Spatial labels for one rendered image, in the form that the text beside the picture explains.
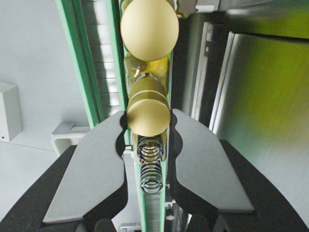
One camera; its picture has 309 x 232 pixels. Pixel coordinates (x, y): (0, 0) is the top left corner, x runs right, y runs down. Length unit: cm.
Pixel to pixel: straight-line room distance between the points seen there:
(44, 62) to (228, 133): 55
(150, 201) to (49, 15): 73
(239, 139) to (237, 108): 5
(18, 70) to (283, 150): 67
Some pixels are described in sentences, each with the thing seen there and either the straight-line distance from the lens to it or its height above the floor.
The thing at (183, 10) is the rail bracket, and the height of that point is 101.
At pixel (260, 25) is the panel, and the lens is 22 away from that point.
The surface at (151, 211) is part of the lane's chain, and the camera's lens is 84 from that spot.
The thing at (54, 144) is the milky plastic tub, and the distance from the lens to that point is 64.
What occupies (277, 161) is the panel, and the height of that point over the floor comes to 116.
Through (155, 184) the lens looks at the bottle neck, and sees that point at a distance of 23.
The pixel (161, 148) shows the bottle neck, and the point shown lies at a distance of 17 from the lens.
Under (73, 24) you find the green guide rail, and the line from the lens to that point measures 34.
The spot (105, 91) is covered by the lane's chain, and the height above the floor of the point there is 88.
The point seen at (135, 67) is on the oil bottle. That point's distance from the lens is 18.
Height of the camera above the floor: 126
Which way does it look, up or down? 59 degrees down
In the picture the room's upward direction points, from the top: 175 degrees clockwise
